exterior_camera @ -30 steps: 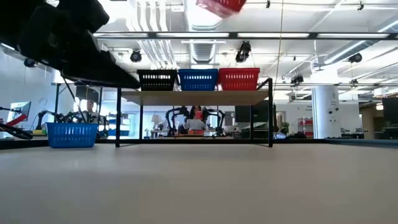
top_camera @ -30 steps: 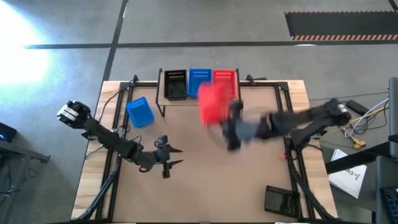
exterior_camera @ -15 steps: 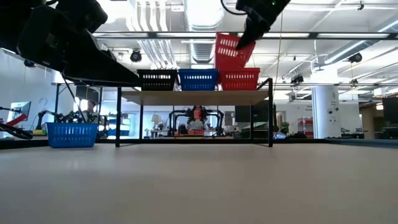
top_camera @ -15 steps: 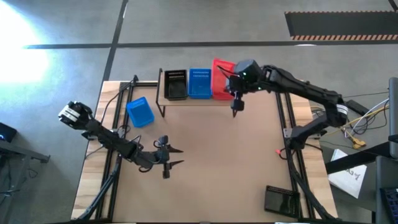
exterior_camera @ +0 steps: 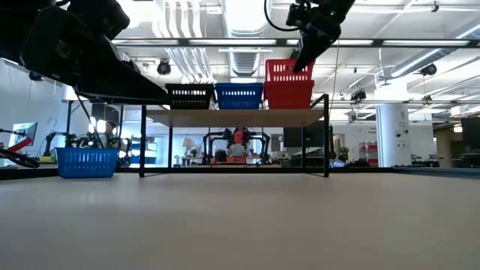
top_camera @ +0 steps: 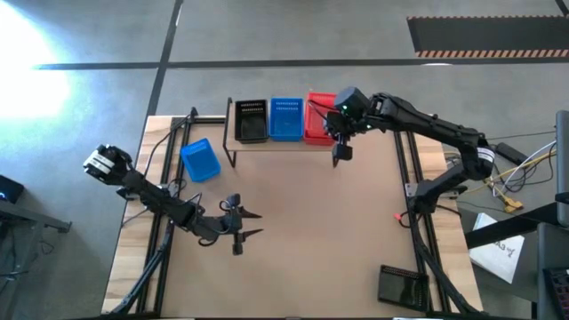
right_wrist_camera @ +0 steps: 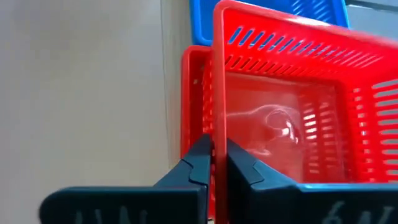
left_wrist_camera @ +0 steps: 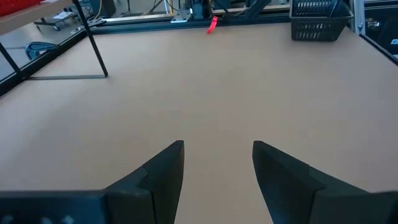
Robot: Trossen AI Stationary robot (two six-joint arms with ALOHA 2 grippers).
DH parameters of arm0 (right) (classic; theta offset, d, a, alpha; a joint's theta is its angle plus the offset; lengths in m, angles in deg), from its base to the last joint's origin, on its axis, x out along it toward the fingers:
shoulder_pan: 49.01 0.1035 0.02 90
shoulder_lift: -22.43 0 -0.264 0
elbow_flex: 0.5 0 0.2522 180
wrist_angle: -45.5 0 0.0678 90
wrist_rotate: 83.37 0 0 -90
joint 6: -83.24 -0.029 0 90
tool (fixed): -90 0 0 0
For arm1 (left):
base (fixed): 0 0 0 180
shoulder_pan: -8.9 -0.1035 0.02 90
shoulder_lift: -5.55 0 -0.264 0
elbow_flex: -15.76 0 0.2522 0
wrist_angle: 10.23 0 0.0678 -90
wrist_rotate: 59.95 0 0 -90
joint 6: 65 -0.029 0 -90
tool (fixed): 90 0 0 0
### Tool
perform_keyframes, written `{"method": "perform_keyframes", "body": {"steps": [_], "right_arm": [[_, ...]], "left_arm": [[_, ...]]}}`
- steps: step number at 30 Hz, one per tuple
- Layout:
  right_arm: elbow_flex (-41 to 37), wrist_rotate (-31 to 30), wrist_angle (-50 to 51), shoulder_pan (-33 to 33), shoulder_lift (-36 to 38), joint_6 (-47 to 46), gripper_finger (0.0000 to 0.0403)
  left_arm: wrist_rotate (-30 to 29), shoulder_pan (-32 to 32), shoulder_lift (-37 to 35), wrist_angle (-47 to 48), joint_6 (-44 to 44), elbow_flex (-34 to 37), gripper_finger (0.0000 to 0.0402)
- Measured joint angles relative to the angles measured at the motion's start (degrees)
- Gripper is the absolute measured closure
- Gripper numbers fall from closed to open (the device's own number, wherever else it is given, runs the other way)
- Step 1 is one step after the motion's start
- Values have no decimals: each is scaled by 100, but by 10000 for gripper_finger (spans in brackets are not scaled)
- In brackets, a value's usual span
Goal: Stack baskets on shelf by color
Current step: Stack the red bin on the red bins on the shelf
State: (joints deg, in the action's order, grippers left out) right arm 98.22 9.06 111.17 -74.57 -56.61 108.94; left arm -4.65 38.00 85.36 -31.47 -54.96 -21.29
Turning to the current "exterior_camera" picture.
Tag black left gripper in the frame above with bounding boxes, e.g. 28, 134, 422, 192
20, 0, 168, 106

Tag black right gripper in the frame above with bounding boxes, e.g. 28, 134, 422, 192
286, 0, 356, 74

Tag black plastic basket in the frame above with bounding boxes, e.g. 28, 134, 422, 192
165, 82, 215, 110

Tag blue plastic basket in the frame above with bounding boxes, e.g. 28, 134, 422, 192
214, 82, 265, 110
55, 146, 120, 179

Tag person behind robot arms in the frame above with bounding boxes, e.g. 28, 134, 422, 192
103, 120, 119, 149

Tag black background robot arms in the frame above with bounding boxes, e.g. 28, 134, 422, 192
42, 130, 133, 159

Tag black background robot rig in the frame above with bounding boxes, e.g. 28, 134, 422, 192
202, 127, 272, 167

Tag small tilted monitor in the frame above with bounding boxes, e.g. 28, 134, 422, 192
12, 121, 39, 142

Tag person at background rig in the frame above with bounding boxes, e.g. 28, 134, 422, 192
228, 127, 248, 158

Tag white round pillar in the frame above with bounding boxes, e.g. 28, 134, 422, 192
375, 102, 412, 168

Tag dark screen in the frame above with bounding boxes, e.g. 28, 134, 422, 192
460, 116, 480, 152

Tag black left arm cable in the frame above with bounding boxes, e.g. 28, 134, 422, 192
74, 93, 105, 149

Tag black overhead frame bar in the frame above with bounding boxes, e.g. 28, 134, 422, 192
111, 37, 480, 49

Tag silver ceiling air duct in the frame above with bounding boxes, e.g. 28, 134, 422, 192
220, 0, 274, 77

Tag wooden shelf with black frame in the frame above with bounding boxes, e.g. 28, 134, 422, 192
139, 93, 331, 179

